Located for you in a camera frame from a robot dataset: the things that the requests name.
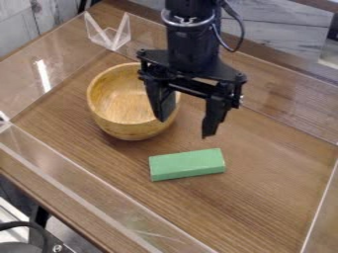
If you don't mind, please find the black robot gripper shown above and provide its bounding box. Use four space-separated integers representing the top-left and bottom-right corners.
138 18 247 138

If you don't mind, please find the green rectangular block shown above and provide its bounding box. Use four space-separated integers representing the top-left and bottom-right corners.
150 148 226 182

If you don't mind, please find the brown wooden bowl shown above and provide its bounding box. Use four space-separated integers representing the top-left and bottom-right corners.
86 62 178 141

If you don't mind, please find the clear acrylic corner bracket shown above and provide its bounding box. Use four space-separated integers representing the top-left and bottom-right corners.
83 12 131 51

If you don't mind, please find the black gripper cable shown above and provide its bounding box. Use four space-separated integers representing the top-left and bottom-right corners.
213 1 246 53

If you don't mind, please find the black table leg frame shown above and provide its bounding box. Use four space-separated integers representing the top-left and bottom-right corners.
30 206 75 253

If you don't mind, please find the black cable on floor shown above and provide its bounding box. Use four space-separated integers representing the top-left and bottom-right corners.
0 220 48 253

